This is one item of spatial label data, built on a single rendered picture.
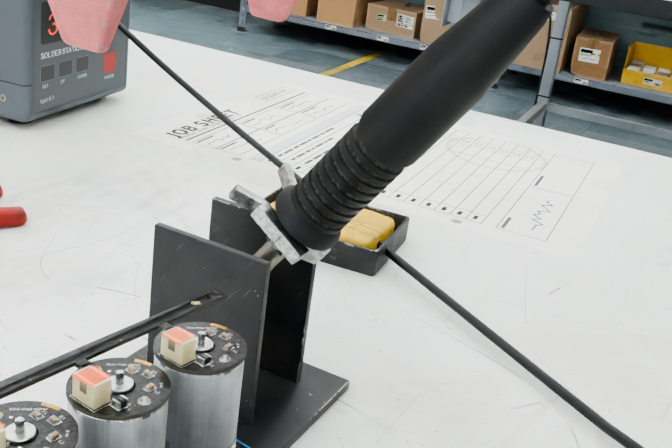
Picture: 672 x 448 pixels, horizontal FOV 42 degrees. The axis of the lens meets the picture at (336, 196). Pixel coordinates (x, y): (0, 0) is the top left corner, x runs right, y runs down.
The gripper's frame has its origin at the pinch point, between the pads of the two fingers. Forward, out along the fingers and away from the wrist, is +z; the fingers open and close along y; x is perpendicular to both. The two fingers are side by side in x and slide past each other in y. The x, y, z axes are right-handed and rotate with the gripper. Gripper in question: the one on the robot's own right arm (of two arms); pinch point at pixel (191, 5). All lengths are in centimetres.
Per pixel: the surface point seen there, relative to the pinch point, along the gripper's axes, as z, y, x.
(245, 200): 5.5, 1.0, 3.4
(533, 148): 13.4, -41.9, 2.7
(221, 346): 7.6, 5.8, 6.1
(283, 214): 5.6, 0.7, 4.7
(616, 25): 53, -435, -57
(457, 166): 13.5, -32.7, -0.2
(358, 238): 12.2, -13.5, 1.5
